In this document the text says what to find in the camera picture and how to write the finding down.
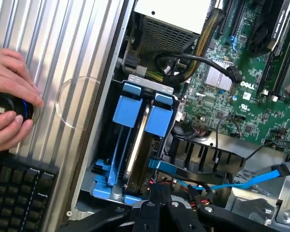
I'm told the silver power supply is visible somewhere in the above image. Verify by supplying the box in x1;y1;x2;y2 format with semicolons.
132;0;213;57

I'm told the open PC case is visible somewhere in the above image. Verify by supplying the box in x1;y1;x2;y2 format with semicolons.
60;0;290;232

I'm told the hard drive in blue caddy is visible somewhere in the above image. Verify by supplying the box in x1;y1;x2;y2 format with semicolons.
79;74;185;204

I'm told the clear round plastic disc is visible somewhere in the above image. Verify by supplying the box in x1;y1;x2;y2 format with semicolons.
55;75;105;129

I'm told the green motherboard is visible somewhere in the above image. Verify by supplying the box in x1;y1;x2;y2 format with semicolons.
181;0;290;153

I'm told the silver chipset heatsink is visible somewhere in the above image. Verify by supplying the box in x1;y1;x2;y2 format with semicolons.
204;60;235;91

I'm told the empty blue disk carrier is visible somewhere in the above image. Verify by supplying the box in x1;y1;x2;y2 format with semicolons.
92;82;144;198

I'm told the person right hand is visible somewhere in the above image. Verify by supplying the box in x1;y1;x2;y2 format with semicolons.
0;111;34;153

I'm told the black RAM slot bank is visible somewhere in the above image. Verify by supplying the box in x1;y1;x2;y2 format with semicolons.
255;43;290;102

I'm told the short black red wire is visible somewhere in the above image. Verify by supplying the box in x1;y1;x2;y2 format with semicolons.
216;115;244;148

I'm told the person left hand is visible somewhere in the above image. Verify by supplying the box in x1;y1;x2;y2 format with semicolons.
0;46;45;109

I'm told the black keyboard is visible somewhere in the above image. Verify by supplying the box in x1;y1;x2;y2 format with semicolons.
0;157;60;232

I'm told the black SATA wire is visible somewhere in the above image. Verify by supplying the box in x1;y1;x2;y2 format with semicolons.
154;52;243;85

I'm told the yellow black wire bundle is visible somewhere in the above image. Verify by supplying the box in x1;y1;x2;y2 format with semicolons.
145;8;227;83

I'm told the silver metal drive cage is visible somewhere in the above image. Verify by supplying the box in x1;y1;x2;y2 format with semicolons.
225;161;290;226

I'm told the black expansion slot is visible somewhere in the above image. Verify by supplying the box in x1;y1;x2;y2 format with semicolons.
217;0;233;35
229;0;247;37

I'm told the black plastic card retainer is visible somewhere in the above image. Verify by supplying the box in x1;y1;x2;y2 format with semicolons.
168;137;247;175

